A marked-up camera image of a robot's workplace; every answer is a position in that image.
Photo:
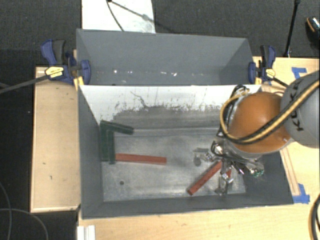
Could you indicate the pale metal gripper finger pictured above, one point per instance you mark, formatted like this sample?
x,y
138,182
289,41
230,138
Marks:
x,y
223,184
206,156

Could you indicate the grey metal bin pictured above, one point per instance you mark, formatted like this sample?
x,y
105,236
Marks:
x,y
155,59

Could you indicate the dark green flat block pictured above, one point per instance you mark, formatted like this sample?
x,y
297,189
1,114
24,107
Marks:
x,y
108,146

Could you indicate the red-brown flat block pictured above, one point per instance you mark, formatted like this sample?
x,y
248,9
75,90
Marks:
x,y
141,158
203,179

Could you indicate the pale wood flat board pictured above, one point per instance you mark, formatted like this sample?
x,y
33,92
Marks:
x,y
55,144

